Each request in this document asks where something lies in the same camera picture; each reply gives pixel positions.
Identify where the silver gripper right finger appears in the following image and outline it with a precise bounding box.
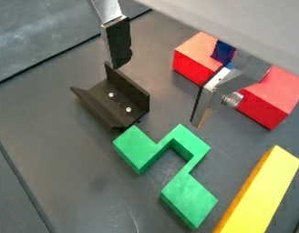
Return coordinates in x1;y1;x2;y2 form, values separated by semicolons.
190;50;272;128

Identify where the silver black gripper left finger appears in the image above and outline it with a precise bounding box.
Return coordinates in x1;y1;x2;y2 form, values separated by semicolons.
88;0;133;69

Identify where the yellow long block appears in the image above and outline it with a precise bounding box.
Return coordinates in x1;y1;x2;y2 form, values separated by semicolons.
213;146;299;233

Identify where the red base board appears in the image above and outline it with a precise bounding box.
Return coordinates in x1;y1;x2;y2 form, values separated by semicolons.
173;32;299;129

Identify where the dark blue U block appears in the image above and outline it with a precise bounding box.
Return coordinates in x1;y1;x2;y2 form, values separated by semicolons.
211;40;237;65

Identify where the green zigzag block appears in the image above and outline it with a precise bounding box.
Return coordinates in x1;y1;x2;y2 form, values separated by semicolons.
114;124;218;229

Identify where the black metal bracket holder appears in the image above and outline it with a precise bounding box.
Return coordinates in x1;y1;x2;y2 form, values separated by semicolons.
71;62;150;129

